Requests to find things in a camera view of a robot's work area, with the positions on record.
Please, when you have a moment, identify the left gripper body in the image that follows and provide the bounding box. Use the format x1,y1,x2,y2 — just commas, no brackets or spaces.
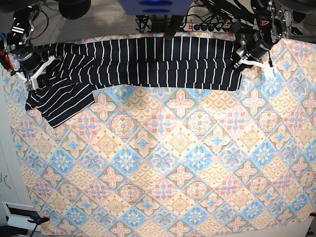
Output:
236,32,272,60

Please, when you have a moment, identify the black mounting post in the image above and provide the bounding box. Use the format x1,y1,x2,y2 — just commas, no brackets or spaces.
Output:
163,15,185,40

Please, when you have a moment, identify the blue orange clamp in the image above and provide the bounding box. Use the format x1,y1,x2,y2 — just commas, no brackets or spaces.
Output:
28,216,50,231
0,33,12,71

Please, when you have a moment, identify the white wall vent box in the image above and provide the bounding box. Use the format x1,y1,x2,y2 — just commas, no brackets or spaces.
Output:
2,201,39,230

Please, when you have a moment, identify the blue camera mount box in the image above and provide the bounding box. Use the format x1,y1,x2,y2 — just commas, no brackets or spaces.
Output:
119,0,193,15

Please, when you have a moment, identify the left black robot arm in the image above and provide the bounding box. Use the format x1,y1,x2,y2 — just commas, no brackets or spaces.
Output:
233,0,301,75

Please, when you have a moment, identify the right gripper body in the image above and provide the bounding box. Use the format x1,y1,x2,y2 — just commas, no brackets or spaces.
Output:
13,49,43,73

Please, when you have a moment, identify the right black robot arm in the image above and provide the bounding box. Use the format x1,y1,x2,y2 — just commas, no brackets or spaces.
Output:
0,0,56,91

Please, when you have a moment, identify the blue orange clamp upper left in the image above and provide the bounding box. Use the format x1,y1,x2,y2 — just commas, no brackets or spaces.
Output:
0,33,12,71

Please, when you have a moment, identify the white power strip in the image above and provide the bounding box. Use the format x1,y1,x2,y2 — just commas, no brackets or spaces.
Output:
182,23,229,33

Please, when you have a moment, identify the patterned floral tablecloth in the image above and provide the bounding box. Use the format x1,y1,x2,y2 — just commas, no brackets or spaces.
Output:
0,39,316,237

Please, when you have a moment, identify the black round stool base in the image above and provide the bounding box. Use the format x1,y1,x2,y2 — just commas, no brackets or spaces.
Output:
58,0,91,20

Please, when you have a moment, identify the navy white striped T-shirt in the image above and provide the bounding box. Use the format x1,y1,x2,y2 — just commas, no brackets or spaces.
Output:
25,37,241,127

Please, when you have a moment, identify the blue orange clamp lower left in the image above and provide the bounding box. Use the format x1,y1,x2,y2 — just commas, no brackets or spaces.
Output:
28,216,50,231

